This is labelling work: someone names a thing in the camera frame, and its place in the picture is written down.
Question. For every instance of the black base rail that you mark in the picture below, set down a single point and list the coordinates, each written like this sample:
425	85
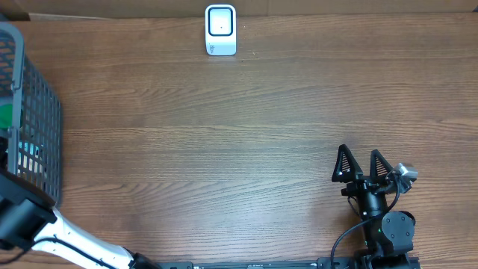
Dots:
320	263

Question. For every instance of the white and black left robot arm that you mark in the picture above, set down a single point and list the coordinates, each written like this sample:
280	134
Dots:
30	221

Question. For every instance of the green lidded jar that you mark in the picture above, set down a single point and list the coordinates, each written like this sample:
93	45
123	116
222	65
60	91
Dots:
6	114

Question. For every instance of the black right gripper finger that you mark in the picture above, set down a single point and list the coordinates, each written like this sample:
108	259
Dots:
379	167
346	168

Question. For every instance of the grey plastic mesh basket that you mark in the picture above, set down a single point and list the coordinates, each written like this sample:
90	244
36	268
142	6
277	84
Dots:
32	147

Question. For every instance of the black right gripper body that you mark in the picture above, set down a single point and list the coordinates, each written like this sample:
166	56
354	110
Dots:
361	184

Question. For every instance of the white barcode scanner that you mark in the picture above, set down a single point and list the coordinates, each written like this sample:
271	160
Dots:
220	30

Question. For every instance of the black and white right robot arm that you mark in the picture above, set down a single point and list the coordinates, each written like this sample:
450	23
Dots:
388	234

